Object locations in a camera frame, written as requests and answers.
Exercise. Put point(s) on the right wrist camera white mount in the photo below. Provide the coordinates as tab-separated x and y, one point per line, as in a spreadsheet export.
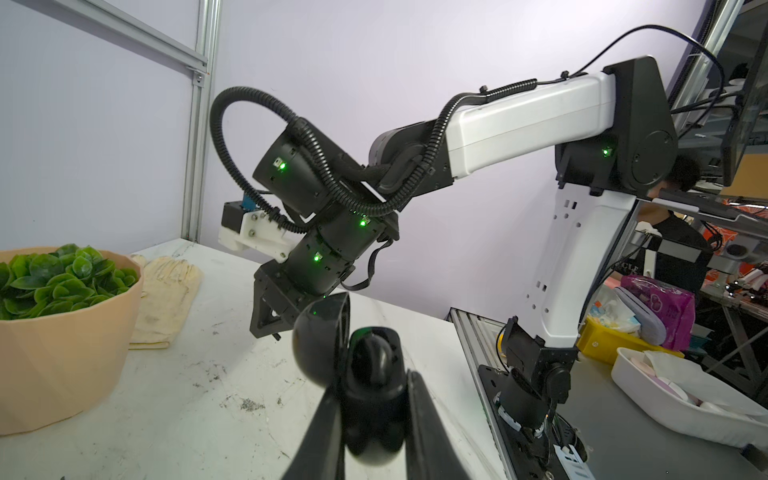
244	227

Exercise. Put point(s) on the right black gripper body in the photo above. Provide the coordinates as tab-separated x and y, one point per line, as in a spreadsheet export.
280	295

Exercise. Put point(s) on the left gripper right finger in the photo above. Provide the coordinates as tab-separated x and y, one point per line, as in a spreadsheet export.
429	452

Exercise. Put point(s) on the black wireless earbud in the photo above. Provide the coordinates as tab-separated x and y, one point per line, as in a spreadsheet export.
372	361

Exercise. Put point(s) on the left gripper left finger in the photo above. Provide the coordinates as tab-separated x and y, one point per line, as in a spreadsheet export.
321	453

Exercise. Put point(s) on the black earbud charging case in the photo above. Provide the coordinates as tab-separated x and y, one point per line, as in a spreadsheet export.
373	419

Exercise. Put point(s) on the white plastic tray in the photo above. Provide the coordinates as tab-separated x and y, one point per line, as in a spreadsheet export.
680	396

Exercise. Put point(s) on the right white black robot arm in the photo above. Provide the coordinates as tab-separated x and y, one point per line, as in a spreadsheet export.
471	245

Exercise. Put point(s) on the beige work glove on table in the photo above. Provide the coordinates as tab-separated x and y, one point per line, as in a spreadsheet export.
170	287

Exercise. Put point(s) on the potted green plant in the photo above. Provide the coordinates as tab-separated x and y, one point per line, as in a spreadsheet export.
58	366

